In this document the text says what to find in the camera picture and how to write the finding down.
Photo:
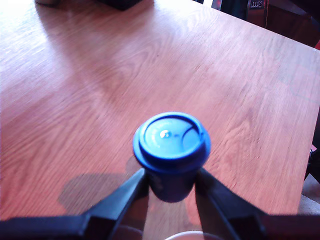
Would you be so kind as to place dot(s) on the black plant tray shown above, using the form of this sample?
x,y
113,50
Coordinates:
x,y
120,3

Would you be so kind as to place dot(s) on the blue coffee capsule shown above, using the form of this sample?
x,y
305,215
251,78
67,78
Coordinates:
x,y
170,150

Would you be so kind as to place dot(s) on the dark box with label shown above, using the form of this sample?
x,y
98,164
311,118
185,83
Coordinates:
x,y
256,10

